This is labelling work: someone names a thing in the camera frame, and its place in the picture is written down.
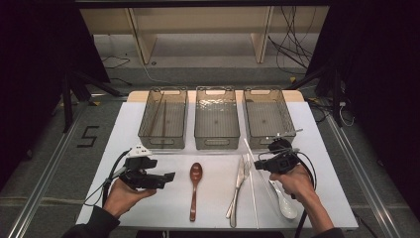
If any black curtain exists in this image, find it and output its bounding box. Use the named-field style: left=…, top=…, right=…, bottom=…
left=305, top=0, right=420, bottom=219
left=0, top=0, right=112, bottom=189

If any white floor cable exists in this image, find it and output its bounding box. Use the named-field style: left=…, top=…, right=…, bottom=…
left=137, top=54, right=172, bottom=87

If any white table sheet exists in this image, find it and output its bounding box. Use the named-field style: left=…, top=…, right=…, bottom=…
left=75, top=100, right=360, bottom=231

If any right hand-held gripper cable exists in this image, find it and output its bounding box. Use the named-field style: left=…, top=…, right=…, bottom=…
left=290, top=150, right=318, bottom=238

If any brown wooden spoon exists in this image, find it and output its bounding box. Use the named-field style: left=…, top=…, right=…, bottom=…
left=189, top=162, right=203, bottom=222

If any bundle of black cables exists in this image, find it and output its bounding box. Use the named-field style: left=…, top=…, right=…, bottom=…
left=266, top=6, right=318, bottom=75

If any hand-held gripper cable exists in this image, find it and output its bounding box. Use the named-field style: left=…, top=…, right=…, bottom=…
left=82, top=149, right=132, bottom=208
left=290, top=150, right=318, bottom=238

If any person's left hand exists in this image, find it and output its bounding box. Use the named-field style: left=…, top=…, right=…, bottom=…
left=103, top=179, right=157, bottom=218

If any aluminium floor rail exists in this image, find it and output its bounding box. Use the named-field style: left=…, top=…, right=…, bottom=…
left=325, top=113, right=404, bottom=238
left=6, top=102, right=90, bottom=238

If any transparent grey plastic bin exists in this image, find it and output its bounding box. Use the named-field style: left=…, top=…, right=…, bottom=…
left=137, top=86, right=189, bottom=150
left=193, top=85, right=241, bottom=151
left=242, top=86, right=297, bottom=151

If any white plug with cable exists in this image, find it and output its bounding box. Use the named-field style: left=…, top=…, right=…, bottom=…
left=339, top=100, right=356, bottom=128

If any metal fork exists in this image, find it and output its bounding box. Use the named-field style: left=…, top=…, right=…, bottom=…
left=230, top=154, right=253, bottom=229

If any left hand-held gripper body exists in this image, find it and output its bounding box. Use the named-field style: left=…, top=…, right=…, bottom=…
left=118, top=144, right=166, bottom=191

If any person's right hand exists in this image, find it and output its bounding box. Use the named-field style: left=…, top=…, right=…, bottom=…
left=269, top=164, right=317, bottom=203

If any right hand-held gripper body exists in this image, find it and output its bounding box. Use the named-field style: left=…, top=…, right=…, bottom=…
left=265, top=128, right=304, bottom=174

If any metal table knife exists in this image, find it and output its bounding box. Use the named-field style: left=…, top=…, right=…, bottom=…
left=225, top=156, right=246, bottom=220

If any left hand-held gripper cable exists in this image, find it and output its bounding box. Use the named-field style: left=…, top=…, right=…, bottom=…
left=82, top=149, right=132, bottom=208

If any beige wooden desk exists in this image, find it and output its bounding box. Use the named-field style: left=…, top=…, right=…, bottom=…
left=78, top=6, right=331, bottom=65

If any black floor cable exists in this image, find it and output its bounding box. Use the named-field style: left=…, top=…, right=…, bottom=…
left=100, top=54, right=133, bottom=87

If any black tripod stand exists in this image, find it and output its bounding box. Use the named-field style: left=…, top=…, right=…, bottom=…
left=285, top=63, right=346, bottom=128
left=60, top=70, right=123, bottom=133

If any white ceramic spoon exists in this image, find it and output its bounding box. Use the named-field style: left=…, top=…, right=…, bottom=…
left=268, top=179, right=299, bottom=220

